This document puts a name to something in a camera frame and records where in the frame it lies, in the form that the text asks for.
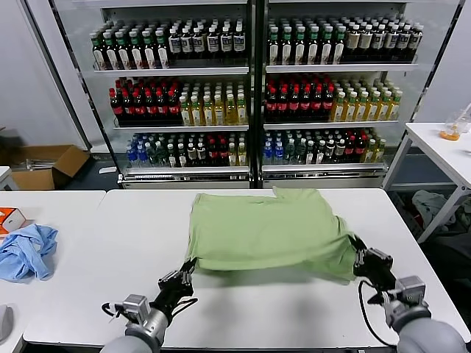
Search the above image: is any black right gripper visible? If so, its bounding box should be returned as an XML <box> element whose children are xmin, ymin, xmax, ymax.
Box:
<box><xmin>348</xmin><ymin>235</ymin><xmax>397</xmax><ymax>293</ymax></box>

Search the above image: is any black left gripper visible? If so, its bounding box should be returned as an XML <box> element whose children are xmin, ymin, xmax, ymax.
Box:
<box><xmin>150</xmin><ymin>258</ymin><xmax>199</xmax><ymax>321</ymax></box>

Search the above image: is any green polo shirt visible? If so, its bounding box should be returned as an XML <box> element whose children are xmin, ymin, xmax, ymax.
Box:
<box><xmin>183</xmin><ymin>186</ymin><xmax>364</xmax><ymax>286</ymax></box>

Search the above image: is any black plastic basket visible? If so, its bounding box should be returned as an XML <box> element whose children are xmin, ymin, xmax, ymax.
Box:
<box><xmin>389</xmin><ymin>190</ymin><xmax>424</xmax><ymax>242</ymax></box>

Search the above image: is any grey cloth pile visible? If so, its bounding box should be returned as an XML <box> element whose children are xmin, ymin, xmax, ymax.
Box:
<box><xmin>411</xmin><ymin>190</ymin><xmax>458</xmax><ymax>232</ymax></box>

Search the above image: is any small red-cap cola bottle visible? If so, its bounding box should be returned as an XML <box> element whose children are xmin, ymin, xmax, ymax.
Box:
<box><xmin>344</xmin><ymin>136</ymin><xmax>356</xmax><ymax>164</ymax></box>
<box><xmin>218</xmin><ymin>139</ymin><xmax>230</xmax><ymax>168</ymax></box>
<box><xmin>355</xmin><ymin>135</ymin><xmax>367</xmax><ymax>164</ymax></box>
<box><xmin>207</xmin><ymin>139</ymin><xmax>219</xmax><ymax>168</ymax></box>

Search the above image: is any white side table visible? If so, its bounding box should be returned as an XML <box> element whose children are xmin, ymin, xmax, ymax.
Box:
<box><xmin>381</xmin><ymin>122</ymin><xmax>471</xmax><ymax>244</ymax></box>

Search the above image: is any glass beaker orange liquid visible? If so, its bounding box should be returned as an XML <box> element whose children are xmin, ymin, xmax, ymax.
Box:
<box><xmin>439</xmin><ymin>118</ymin><xmax>463</xmax><ymax>142</ymax></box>

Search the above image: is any crumpled light blue shirt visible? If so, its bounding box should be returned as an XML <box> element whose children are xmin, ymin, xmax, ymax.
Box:
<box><xmin>0</xmin><ymin>223</ymin><xmax>60</xmax><ymax>283</ymax></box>

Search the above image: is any open cardboard box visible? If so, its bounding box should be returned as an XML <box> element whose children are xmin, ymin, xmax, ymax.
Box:
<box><xmin>10</xmin><ymin>144</ymin><xmax>91</xmax><ymax>191</ymax></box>

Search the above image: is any orange and white box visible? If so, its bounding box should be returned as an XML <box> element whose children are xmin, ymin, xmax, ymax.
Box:
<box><xmin>0</xmin><ymin>207</ymin><xmax>28</xmax><ymax>236</ymax></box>

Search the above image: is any glass beverage display cabinet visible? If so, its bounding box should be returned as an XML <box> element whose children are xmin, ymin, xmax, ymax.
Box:
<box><xmin>49</xmin><ymin>0</ymin><xmax>259</xmax><ymax>190</ymax></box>
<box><xmin>257</xmin><ymin>0</ymin><xmax>467</xmax><ymax>190</ymax></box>

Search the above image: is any grey rounded object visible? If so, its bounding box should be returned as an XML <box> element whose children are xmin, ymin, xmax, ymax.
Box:
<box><xmin>0</xmin><ymin>304</ymin><xmax>15</xmax><ymax>343</ymax></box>

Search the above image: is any green-cap dark tea bottle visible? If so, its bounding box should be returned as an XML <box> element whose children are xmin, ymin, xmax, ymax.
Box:
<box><xmin>333</xmin><ymin>26</ymin><xmax>347</xmax><ymax>65</ymax></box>
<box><xmin>267</xmin><ymin>27</ymin><xmax>280</xmax><ymax>67</ymax></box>
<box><xmin>92</xmin><ymin>32</ymin><xmax>106</xmax><ymax>71</ymax></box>
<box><xmin>143</xmin><ymin>31</ymin><xmax>157</xmax><ymax>70</ymax></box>
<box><xmin>129</xmin><ymin>31</ymin><xmax>143</xmax><ymax>71</ymax></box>
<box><xmin>116</xmin><ymin>32</ymin><xmax>130</xmax><ymax>71</ymax></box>
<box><xmin>105</xmin><ymin>32</ymin><xmax>118</xmax><ymax>71</ymax></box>
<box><xmin>280</xmin><ymin>27</ymin><xmax>294</xmax><ymax>67</ymax></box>
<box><xmin>155</xmin><ymin>30</ymin><xmax>170</xmax><ymax>70</ymax></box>
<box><xmin>320</xmin><ymin>26</ymin><xmax>333</xmax><ymax>66</ymax></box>
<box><xmin>294</xmin><ymin>26</ymin><xmax>307</xmax><ymax>66</ymax></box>
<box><xmin>307</xmin><ymin>26</ymin><xmax>320</xmax><ymax>66</ymax></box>

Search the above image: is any small white table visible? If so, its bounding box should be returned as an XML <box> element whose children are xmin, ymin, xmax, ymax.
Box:
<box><xmin>0</xmin><ymin>165</ymin><xmax>20</xmax><ymax>191</ymax></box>

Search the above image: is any dark bottle beige label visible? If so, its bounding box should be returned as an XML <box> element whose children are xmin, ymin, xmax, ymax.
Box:
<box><xmin>358</xmin><ymin>24</ymin><xmax>373</xmax><ymax>62</ymax></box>
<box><xmin>345</xmin><ymin>24</ymin><xmax>360</xmax><ymax>62</ymax></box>

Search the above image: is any dark bottle blue-white label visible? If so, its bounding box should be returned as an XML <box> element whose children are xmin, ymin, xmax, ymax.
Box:
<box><xmin>233</xmin><ymin>25</ymin><xmax>247</xmax><ymax>59</ymax></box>
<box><xmin>397</xmin><ymin>24</ymin><xmax>411</xmax><ymax>62</ymax></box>
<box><xmin>371</xmin><ymin>24</ymin><xmax>385</xmax><ymax>62</ymax></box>
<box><xmin>169</xmin><ymin>28</ymin><xmax>183</xmax><ymax>60</ymax></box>
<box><xmin>219</xmin><ymin>26</ymin><xmax>233</xmax><ymax>59</ymax></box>
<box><xmin>409</xmin><ymin>24</ymin><xmax>424</xmax><ymax>63</ymax></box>
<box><xmin>193</xmin><ymin>27</ymin><xmax>207</xmax><ymax>60</ymax></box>
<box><xmin>206</xmin><ymin>26</ymin><xmax>220</xmax><ymax>59</ymax></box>
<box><xmin>384</xmin><ymin>24</ymin><xmax>398</xmax><ymax>62</ymax></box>
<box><xmin>180</xmin><ymin>27</ymin><xmax>194</xmax><ymax>60</ymax></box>

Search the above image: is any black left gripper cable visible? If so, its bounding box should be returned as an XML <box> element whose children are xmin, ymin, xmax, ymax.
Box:
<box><xmin>169</xmin><ymin>296</ymin><xmax>199</xmax><ymax>318</ymax></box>

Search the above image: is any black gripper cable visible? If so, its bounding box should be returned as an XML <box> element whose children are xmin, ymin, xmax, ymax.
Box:
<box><xmin>358</xmin><ymin>279</ymin><xmax>399</xmax><ymax>349</ymax></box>
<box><xmin>169</xmin><ymin>296</ymin><xmax>199</xmax><ymax>318</ymax></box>

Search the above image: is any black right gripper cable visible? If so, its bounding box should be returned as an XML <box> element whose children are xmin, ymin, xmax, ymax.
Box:
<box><xmin>358</xmin><ymin>279</ymin><xmax>399</xmax><ymax>349</ymax></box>

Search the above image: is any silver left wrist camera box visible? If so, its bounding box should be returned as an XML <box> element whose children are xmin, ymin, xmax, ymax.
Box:
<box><xmin>122</xmin><ymin>293</ymin><xmax>151</xmax><ymax>324</ymax></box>

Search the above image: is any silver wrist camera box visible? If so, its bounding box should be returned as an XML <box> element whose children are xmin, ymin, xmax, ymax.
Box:
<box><xmin>395</xmin><ymin>275</ymin><xmax>428</xmax><ymax>306</ymax></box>
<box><xmin>122</xmin><ymin>293</ymin><xmax>151</xmax><ymax>324</ymax></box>

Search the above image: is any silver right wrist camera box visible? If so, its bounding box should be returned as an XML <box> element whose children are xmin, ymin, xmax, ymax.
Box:
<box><xmin>395</xmin><ymin>275</ymin><xmax>428</xmax><ymax>306</ymax></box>

